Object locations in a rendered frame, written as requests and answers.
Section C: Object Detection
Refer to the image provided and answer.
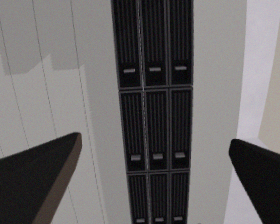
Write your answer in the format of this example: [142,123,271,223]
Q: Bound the grey open rack frame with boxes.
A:
[0,0,247,224]

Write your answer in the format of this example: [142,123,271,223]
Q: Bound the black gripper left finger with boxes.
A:
[0,132,82,224]

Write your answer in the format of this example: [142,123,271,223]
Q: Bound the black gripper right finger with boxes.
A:
[228,139,280,224]

